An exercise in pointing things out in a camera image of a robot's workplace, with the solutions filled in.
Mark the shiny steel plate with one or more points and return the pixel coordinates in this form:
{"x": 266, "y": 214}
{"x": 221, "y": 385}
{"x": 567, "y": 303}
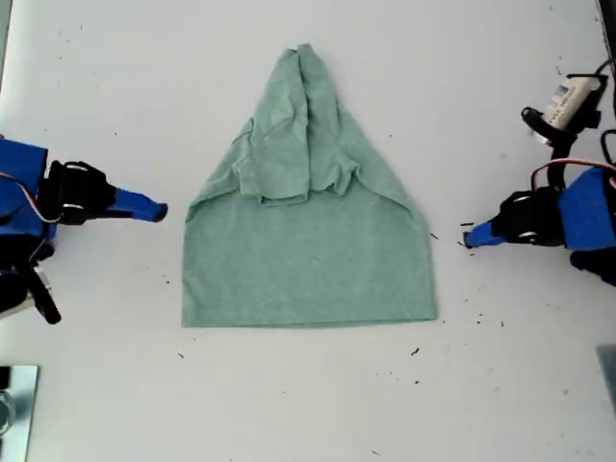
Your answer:
{"x": 24, "y": 409}

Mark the green t-shirt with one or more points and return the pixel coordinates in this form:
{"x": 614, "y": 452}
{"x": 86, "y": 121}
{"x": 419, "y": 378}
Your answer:
{"x": 308, "y": 269}

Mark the black camera stalk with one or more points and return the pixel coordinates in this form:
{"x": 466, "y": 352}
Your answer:
{"x": 48, "y": 303}
{"x": 558, "y": 144}

